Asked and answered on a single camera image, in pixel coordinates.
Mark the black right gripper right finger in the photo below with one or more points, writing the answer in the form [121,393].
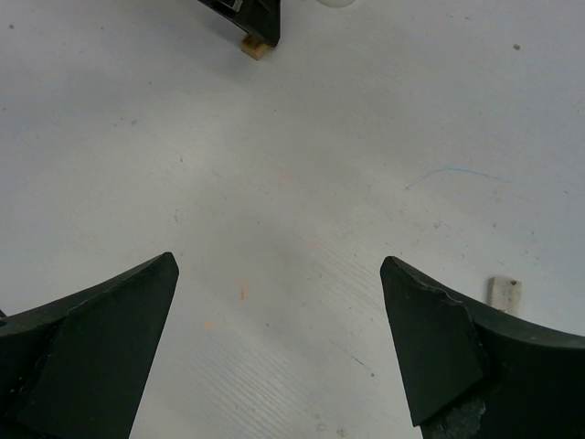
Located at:
[472,371]

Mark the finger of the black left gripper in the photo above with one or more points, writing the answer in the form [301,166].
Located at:
[261,18]

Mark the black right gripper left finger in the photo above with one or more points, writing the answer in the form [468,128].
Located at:
[77,367]

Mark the tan eraser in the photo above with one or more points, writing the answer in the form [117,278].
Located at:
[254,47]

